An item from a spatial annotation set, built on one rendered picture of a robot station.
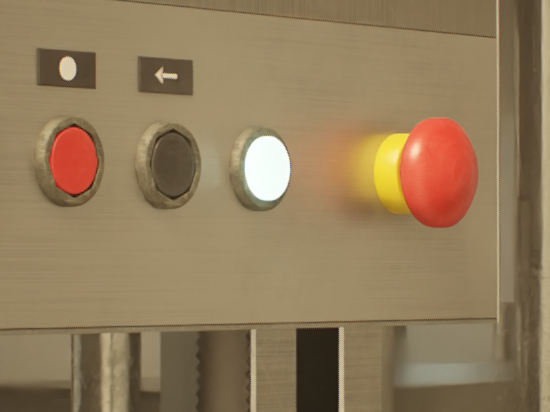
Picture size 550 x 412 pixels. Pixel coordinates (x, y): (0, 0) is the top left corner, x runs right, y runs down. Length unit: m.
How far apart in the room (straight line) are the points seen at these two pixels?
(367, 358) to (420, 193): 0.27
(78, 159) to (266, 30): 0.11
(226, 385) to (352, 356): 0.18
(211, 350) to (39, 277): 0.21
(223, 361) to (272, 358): 0.13
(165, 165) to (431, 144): 0.12
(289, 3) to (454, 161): 0.09
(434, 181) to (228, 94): 0.09
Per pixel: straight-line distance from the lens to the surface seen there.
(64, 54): 0.98
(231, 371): 1.16
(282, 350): 1.30
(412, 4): 1.12
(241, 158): 1.04
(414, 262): 1.12
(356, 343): 1.34
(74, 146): 0.98
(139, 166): 1.00
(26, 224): 0.96
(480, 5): 1.16
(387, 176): 1.10
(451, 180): 1.09
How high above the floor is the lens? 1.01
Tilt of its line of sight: 1 degrees up
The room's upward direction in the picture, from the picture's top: straight up
